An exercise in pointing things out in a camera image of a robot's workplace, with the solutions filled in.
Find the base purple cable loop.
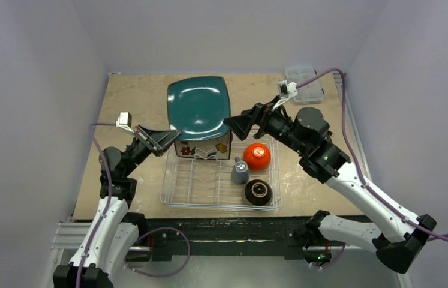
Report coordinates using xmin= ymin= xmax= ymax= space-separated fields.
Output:
xmin=124 ymin=226 xmax=191 ymax=278

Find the grey coffee mug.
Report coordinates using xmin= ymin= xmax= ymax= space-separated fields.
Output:
xmin=231 ymin=157 xmax=249 ymax=185

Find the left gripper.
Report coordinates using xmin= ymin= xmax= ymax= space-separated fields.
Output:
xmin=122 ymin=124 xmax=181 ymax=177

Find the white wire dish rack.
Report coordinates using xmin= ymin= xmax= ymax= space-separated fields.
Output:
xmin=160 ymin=128 xmax=282 ymax=211

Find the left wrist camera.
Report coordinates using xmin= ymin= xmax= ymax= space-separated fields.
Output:
xmin=115 ymin=112 xmax=134 ymax=134

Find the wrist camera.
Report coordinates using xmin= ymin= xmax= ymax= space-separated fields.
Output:
xmin=115 ymin=112 xmax=134 ymax=134
xmin=276 ymin=80 xmax=298 ymax=106

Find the orange bowl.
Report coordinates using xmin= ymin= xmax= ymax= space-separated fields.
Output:
xmin=242 ymin=143 xmax=272 ymax=171

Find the square patterned plate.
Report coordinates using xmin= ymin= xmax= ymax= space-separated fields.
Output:
xmin=174 ymin=132 xmax=233 ymax=160

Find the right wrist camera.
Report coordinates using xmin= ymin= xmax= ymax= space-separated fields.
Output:
xmin=276 ymin=80 xmax=298 ymax=106

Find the teal square plate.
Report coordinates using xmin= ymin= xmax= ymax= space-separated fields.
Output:
xmin=167 ymin=76 xmax=231 ymax=142

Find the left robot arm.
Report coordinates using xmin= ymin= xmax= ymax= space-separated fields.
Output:
xmin=52 ymin=124 xmax=181 ymax=287

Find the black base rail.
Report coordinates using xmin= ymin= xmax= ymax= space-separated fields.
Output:
xmin=110 ymin=216 xmax=348 ymax=263

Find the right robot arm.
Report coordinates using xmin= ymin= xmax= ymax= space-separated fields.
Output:
xmin=223 ymin=103 xmax=437 ymax=274

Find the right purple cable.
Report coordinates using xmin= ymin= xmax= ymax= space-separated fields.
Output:
xmin=295 ymin=68 xmax=448 ymax=246

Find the brown bowl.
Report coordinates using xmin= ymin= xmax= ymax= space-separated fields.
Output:
xmin=243 ymin=179 xmax=273 ymax=206

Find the clear plastic organizer box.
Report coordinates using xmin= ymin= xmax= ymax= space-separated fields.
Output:
xmin=285 ymin=65 xmax=324 ymax=105

